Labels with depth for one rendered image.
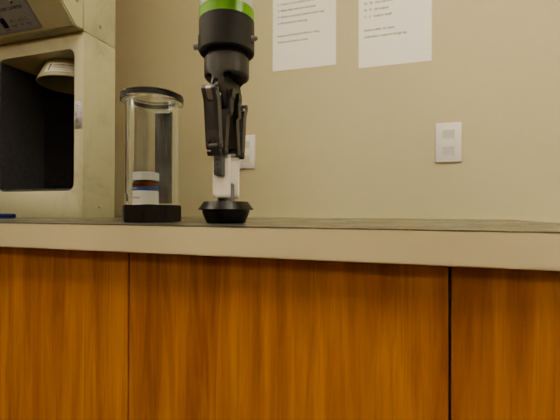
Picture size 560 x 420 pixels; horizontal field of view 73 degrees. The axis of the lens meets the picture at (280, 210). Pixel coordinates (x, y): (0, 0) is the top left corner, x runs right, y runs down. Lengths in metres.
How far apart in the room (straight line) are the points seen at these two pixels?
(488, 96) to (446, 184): 0.27
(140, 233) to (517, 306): 0.48
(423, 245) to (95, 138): 0.88
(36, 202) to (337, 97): 0.91
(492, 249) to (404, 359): 0.17
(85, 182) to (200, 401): 0.65
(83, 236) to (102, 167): 0.50
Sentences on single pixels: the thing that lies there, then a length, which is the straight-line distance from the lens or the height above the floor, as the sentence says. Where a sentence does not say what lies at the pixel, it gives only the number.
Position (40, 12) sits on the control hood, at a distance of 1.18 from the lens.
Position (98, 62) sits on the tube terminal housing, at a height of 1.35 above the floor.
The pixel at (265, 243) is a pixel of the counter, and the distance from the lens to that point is 0.48.
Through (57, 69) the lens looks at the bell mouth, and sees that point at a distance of 1.21.
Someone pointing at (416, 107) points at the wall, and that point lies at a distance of 1.22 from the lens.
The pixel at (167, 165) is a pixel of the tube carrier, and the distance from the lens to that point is 0.68.
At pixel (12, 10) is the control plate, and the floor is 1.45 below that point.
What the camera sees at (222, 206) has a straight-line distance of 0.60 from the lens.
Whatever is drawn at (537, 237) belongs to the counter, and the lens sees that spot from 0.47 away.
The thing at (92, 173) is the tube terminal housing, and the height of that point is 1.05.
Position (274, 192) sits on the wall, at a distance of 1.24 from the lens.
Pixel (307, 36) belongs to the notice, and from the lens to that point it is 1.33.
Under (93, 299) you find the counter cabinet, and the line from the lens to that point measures 0.68.
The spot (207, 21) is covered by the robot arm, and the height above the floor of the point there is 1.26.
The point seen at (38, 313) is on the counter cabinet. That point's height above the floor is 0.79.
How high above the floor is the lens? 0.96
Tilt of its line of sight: level
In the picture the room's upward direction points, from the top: straight up
